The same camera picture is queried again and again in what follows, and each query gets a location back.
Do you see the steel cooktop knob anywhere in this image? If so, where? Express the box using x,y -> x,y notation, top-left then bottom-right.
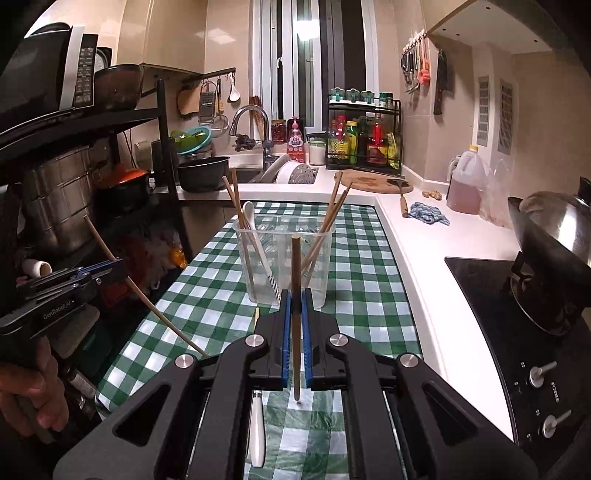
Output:
540,410 -> 573,439
527,361 -> 558,388

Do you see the plastic oil jug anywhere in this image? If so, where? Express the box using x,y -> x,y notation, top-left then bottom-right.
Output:
445,144 -> 490,215

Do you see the wall hook rail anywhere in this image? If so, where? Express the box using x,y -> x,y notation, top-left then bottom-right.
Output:
401,28 -> 428,52

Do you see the black burner grate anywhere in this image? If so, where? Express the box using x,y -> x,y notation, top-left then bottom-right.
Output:
508,251 -> 587,335

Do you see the feather duster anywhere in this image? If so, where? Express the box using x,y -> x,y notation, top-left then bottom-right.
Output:
104,226 -> 183,287

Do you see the green bottle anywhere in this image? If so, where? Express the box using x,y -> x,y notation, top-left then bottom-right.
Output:
346,121 -> 360,164

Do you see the round wooden cutting board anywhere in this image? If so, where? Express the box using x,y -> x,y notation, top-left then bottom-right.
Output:
340,170 -> 415,195

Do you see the clear plastic container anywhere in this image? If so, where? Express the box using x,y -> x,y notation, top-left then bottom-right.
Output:
232,215 -> 334,311

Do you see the window frame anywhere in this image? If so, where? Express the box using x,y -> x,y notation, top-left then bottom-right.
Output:
252,0 -> 379,134

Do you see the steel sink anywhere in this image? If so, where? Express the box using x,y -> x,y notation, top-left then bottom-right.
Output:
228,154 -> 319,185

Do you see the clear plastic bag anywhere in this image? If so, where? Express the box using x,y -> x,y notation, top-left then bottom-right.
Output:
480,159 -> 520,227

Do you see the steel faucet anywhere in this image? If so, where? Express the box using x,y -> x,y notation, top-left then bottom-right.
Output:
229,104 -> 275,169

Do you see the orange lidded pot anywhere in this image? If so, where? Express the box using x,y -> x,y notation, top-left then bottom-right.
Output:
95,164 -> 155,215

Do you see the black metal shelf rack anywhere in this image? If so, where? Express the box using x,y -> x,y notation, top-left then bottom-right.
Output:
0,78 -> 195,416

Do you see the wall shelf with hooks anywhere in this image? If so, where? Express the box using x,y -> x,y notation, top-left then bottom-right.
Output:
141,62 -> 236,88

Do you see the wooden handled spatula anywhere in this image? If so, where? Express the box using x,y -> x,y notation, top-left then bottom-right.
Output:
387,178 -> 411,219

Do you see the dark sauce bottle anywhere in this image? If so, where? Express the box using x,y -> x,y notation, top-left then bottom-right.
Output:
358,117 -> 371,164

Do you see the grey wall grille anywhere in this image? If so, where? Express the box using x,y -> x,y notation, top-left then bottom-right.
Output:
475,76 -> 490,144
499,78 -> 515,153

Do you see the person's left hand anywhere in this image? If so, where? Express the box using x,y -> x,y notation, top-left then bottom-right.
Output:
0,344 -> 71,438

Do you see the white ceramic spoon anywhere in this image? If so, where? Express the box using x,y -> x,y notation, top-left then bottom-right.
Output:
241,200 -> 282,303

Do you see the green plastic bowl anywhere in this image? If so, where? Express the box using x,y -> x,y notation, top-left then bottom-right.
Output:
170,127 -> 214,155

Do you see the green checkered tablecloth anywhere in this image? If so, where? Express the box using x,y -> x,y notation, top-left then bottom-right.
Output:
95,200 -> 423,480

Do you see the black cooking pot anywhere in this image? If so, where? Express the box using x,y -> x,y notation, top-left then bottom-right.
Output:
178,156 -> 230,193

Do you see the black spice rack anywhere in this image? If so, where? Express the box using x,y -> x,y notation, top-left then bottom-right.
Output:
327,93 -> 402,171

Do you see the pink dish soap bottle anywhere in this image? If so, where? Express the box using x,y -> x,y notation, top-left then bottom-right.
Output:
286,115 -> 308,162

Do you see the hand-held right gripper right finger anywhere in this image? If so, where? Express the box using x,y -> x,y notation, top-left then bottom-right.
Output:
302,287 -> 539,480

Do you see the yellow seasoning packet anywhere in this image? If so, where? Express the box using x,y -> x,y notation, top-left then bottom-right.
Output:
386,131 -> 402,169

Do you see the wire strainer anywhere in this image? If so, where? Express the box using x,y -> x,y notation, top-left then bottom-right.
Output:
210,78 -> 230,137

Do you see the red label bottle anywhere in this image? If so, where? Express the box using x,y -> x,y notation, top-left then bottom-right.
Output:
368,113 -> 387,166

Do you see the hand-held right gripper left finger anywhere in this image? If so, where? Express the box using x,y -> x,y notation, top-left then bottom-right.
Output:
53,290 -> 293,480

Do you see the range hood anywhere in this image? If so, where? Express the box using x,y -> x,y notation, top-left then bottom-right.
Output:
427,0 -> 591,57

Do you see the steel wok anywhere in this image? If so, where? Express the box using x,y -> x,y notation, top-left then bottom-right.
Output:
507,178 -> 591,268

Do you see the blue cloth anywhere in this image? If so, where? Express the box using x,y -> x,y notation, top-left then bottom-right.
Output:
409,202 -> 451,227

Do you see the black microwave oven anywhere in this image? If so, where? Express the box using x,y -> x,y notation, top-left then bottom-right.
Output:
0,22 -> 100,137

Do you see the white colander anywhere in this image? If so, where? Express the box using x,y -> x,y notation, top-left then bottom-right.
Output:
276,159 -> 319,184

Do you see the dark glass bowl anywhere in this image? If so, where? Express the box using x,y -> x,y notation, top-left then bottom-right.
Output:
93,64 -> 145,112

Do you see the steel grater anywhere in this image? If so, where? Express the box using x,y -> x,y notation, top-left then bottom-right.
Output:
198,80 -> 218,124

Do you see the hanging wooden board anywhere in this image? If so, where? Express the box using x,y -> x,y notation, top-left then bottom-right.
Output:
178,85 -> 201,116

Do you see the black glass cooktop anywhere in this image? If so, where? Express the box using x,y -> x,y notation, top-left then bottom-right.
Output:
444,256 -> 591,462

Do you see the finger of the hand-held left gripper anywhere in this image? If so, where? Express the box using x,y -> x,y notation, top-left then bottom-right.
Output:
18,267 -> 126,308
16,258 -> 125,292

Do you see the large steel pot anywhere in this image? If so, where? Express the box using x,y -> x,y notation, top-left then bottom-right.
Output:
21,145 -> 100,259

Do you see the hanging cleaver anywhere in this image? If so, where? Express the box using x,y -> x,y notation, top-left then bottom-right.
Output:
433,50 -> 450,116

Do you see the white handled steel fork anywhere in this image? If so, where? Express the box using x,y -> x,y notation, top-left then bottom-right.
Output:
247,389 -> 267,468

